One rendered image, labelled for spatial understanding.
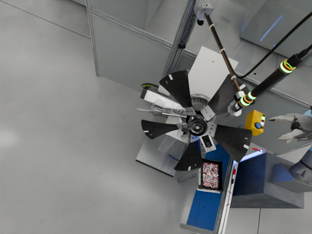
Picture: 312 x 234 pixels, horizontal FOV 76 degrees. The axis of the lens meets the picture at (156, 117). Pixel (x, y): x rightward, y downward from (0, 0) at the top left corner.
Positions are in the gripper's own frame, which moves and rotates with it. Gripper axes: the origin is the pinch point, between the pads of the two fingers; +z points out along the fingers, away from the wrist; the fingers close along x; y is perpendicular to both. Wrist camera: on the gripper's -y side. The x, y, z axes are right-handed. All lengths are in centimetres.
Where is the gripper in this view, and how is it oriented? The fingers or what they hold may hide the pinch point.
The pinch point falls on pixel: (275, 127)
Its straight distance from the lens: 94.5
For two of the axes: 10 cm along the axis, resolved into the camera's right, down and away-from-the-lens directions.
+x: 0.0, -7.8, 6.2
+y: 2.3, 6.0, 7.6
